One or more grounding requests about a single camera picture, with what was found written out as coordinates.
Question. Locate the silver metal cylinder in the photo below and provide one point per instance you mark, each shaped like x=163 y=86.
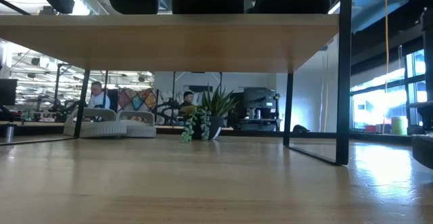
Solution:
x=9 y=134

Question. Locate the wooden shelf with black legs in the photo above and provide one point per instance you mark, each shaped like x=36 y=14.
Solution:
x=169 y=41

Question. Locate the black machine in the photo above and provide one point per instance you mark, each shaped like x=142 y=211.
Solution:
x=260 y=99

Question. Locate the grey rubber slide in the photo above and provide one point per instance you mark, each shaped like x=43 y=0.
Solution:
x=101 y=129
x=142 y=131

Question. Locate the colourful patchwork panel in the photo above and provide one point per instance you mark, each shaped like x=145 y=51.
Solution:
x=135 y=100

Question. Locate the yellow-green roll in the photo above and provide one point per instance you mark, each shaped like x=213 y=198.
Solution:
x=399 y=126

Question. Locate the potted succulent plant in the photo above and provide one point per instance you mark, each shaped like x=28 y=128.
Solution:
x=209 y=122

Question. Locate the person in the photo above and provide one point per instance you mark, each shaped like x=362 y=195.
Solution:
x=98 y=99
x=187 y=99

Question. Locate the black flat screen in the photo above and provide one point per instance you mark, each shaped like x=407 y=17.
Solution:
x=8 y=92

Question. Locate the black bicycle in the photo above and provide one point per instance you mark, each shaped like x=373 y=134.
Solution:
x=169 y=110

